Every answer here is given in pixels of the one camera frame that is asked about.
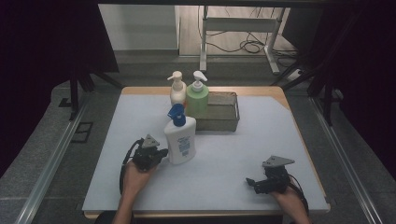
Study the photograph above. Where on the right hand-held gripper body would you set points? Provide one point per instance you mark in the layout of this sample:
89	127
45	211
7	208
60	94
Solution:
275	179

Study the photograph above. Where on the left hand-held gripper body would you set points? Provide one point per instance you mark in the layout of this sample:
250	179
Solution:
145	157

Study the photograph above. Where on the white bottle with blue pump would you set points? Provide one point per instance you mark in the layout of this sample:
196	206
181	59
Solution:
182	146

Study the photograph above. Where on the cream pump bottle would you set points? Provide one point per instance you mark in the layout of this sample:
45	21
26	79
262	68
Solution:
178	96

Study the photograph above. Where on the green bottle with white pump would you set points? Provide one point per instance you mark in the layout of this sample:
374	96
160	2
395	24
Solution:
197	102

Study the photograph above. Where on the metal mesh basket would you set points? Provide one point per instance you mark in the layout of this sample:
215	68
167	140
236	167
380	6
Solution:
221	118

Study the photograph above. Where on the person's left hand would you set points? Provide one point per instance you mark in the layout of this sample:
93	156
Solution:
137	179

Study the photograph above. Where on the person's right hand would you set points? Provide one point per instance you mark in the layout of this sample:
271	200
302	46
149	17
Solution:
289	200

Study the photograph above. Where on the pale blue table mat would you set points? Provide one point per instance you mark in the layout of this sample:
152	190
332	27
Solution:
224	174

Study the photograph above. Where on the wooden table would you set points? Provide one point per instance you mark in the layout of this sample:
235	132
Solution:
255	90

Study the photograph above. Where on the black metal stand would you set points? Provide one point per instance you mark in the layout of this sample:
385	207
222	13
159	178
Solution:
327	102
74	93

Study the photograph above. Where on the white cabinet panel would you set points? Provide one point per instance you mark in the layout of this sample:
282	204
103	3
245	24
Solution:
140	28

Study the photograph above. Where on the dark curtain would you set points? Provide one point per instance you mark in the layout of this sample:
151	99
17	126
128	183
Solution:
367	77
37	62

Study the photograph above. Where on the aluminium rail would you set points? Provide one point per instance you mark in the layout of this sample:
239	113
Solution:
345	161
46	174

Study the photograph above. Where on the white metal desk frame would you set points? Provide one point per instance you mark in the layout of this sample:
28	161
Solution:
239	25

